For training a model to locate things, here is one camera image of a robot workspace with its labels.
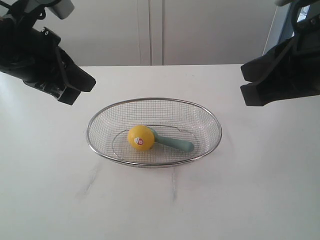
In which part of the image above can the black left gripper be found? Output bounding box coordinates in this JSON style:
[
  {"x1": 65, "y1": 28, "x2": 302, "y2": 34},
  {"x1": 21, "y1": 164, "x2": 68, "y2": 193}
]
[{"x1": 0, "y1": 17, "x2": 96, "y2": 106}]

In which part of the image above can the yellow lemon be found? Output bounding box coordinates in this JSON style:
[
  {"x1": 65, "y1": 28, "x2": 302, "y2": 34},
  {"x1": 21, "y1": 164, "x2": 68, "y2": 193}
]
[{"x1": 127, "y1": 125, "x2": 155, "y2": 152}]

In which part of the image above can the teal handled peeler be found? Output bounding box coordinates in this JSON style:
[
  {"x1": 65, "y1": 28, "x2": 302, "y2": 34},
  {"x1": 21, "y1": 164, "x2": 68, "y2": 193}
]
[{"x1": 149, "y1": 127, "x2": 194, "y2": 153}]

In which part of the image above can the steel wire mesh basket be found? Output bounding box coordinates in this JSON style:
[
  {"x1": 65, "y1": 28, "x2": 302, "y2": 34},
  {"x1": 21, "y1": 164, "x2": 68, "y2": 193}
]
[{"x1": 86, "y1": 97, "x2": 223, "y2": 168}]

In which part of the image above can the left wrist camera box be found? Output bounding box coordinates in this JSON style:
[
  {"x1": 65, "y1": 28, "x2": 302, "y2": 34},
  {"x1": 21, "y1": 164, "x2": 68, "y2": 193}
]
[{"x1": 0, "y1": 0, "x2": 75, "y2": 20}]

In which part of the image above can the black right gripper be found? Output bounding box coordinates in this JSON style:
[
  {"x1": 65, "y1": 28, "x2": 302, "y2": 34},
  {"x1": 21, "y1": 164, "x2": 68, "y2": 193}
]
[{"x1": 240, "y1": 4, "x2": 320, "y2": 107}]

